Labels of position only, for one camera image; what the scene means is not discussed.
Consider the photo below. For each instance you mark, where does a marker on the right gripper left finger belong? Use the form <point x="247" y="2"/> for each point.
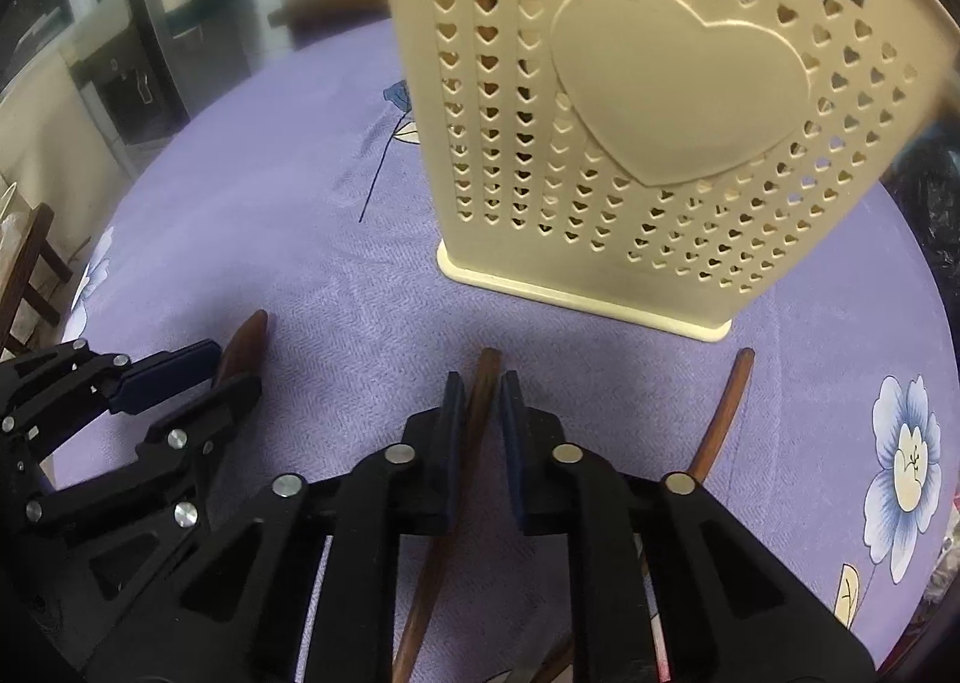
<point x="299" y="585"/>

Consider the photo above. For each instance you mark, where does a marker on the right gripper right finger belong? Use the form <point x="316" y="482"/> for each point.
<point x="664" y="583"/>

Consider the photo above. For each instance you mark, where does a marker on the purple floral tablecloth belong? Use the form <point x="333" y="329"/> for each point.
<point x="292" y="195"/>

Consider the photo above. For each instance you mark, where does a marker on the black plastic bag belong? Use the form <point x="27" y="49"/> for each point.
<point x="924" y="183"/>

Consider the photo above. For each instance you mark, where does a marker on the cream plastic cutlery holder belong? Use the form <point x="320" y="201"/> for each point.
<point x="661" y="162"/>

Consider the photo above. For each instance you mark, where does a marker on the wooden handle steel spoon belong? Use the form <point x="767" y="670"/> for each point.
<point x="245" y="351"/>

